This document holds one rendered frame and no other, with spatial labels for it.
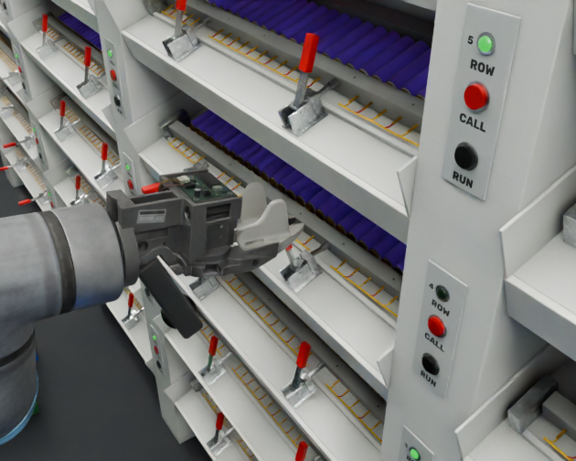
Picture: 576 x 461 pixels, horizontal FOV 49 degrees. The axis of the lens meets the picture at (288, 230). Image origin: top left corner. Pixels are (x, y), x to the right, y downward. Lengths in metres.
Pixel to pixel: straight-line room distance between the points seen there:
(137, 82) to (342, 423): 0.58
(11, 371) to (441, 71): 0.42
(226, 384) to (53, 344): 0.78
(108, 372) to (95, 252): 1.18
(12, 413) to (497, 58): 0.50
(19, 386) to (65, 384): 1.10
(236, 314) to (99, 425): 0.69
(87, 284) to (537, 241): 0.35
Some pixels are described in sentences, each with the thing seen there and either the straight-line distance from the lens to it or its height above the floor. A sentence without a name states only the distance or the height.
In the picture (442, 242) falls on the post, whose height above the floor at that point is 0.92.
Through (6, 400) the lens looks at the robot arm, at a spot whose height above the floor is 0.77.
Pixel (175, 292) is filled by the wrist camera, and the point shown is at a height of 0.81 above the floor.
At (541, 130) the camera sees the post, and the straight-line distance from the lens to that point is 0.42.
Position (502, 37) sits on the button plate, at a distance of 0.42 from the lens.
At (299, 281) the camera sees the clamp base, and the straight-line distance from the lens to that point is 0.74.
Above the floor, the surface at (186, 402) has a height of 0.15.
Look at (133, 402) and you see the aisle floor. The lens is 1.64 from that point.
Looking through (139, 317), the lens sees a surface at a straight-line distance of 1.61.
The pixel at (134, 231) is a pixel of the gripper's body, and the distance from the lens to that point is 0.58.
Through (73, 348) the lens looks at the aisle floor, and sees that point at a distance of 1.81.
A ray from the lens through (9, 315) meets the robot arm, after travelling 0.55.
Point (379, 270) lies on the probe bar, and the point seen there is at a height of 0.78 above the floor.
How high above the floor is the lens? 1.20
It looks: 34 degrees down
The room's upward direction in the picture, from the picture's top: straight up
